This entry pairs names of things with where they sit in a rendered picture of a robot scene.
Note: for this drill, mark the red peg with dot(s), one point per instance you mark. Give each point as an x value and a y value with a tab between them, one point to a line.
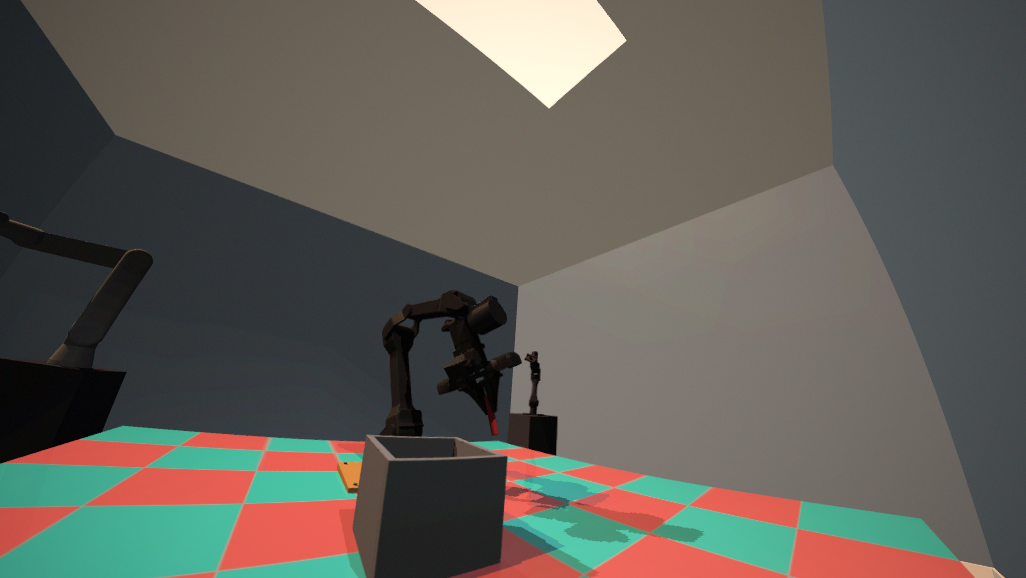
492	418

